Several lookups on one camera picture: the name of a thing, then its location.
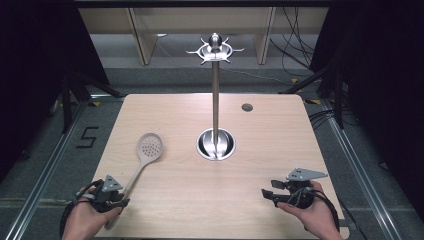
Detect black curtain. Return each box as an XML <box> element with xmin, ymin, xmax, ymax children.
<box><xmin>309</xmin><ymin>5</ymin><xmax>424</xmax><ymax>214</ymax></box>
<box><xmin>0</xmin><ymin>5</ymin><xmax>111</xmax><ymax>183</ymax></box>

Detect bundle of black floor cables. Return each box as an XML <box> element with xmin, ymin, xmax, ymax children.
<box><xmin>269</xmin><ymin>7</ymin><xmax>317</xmax><ymax>78</ymax></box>

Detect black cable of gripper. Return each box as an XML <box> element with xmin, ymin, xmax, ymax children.
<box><xmin>312</xmin><ymin>189</ymin><xmax>341</xmax><ymax>232</ymax></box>
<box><xmin>59</xmin><ymin>179</ymin><xmax>105</xmax><ymax>238</ymax></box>

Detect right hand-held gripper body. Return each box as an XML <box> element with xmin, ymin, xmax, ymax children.
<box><xmin>284</xmin><ymin>167</ymin><xmax>329</xmax><ymax>210</ymax></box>

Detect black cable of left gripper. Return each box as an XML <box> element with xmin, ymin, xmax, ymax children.
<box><xmin>59</xmin><ymin>179</ymin><xmax>105</xmax><ymax>238</ymax></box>

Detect metal floor rail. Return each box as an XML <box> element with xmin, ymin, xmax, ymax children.
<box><xmin>2</xmin><ymin>99</ymin><xmax>90</xmax><ymax>240</ymax></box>
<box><xmin>318</xmin><ymin>99</ymin><xmax>401</xmax><ymax>240</ymax></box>

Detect metal utensil rack stand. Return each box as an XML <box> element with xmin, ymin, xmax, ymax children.
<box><xmin>185</xmin><ymin>32</ymin><xmax>245</xmax><ymax>162</ymax></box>

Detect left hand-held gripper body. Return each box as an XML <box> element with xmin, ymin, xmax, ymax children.
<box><xmin>89</xmin><ymin>174</ymin><xmax>124</xmax><ymax>214</ymax></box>

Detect person's left hand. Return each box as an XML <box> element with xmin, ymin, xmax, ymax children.
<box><xmin>61</xmin><ymin>196</ymin><xmax>123</xmax><ymax>240</ymax></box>

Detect black cables by rail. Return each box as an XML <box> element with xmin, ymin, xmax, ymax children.
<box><xmin>308</xmin><ymin>109</ymin><xmax>337</xmax><ymax>130</ymax></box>

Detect beige slotted spoon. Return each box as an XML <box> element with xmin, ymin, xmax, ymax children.
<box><xmin>104</xmin><ymin>132</ymin><xmax>164</xmax><ymax>231</ymax></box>

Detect light wooden shelf unit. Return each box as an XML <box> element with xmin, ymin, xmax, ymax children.
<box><xmin>78</xmin><ymin>7</ymin><xmax>330</xmax><ymax>66</ymax></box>

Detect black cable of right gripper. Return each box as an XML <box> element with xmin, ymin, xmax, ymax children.
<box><xmin>312</xmin><ymin>189</ymin><xmax>341</xmax><ymax>232</ymax></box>

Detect black metal stand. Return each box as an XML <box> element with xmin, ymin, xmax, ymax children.
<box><xmin>279</xmin><ymin>58</ymin><xmax>346</xmax><ymax>130</ymax></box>
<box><xmin>58</xmin><ymin>64</ymin><xmax>125</xmax><ymax>135</ymax></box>

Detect person's right hand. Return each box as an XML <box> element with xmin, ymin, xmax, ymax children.
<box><xmin>276</xmin><ymin>181</ymin><xmax>344</xmax><ymax>240</ymax></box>

